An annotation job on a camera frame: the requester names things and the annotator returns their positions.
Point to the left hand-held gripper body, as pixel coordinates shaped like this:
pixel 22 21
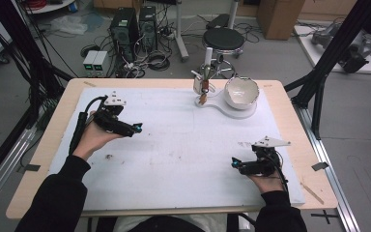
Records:
pixel 109 121

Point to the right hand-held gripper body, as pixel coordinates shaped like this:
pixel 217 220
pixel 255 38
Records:
pixel 261 166

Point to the white stand with post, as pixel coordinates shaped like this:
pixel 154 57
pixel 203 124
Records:
pixel 238 112

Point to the person's right hand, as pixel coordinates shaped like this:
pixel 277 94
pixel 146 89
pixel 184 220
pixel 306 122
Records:
pixel 269 183

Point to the person's left hand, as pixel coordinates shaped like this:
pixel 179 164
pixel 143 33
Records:
pixel 93 138

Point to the white table mat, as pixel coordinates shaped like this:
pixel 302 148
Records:
pixel 174 167

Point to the white ceramic bowl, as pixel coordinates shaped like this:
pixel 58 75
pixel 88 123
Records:
pixel 241 93

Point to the wooden strip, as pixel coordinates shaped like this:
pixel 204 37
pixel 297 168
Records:
pixel 312 193

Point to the grey tape piece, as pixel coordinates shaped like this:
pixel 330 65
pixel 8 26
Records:
pixel 319 166
pixel 30 168

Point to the grey power supply unit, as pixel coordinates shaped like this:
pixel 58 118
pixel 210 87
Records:
pixel 100 61
pixel 89 61

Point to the wooden table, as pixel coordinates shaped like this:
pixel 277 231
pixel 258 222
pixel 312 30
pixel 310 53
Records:
pixel 302 106

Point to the black tape cross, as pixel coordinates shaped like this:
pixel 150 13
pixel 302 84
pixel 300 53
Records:
pixel 325 216

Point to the large black computer tower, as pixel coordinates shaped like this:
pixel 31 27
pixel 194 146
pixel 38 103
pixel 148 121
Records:
pixel 124 32

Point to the person's body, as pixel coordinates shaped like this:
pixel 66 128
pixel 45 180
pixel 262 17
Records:
pixel 167 225

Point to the slim black computer tower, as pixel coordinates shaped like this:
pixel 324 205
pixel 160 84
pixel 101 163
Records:
pixel 148 27

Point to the clear plastic bag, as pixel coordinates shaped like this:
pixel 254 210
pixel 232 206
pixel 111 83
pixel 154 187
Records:
pixel 69 25

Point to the white floor board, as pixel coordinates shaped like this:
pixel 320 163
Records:
pixel 315 54

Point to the black round stool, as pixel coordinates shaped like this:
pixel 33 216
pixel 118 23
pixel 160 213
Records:
pixel 222 38

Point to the black foot pedal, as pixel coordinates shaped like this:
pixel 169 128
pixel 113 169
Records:
pixel 217 21

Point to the cardboard box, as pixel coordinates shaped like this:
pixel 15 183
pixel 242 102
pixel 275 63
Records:
pixel 278 17

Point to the grey robot device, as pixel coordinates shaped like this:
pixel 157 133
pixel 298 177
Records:
pixel 354 51

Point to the aluminium rail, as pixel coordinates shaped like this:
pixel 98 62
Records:
pixel 331 180
pixel 0 180

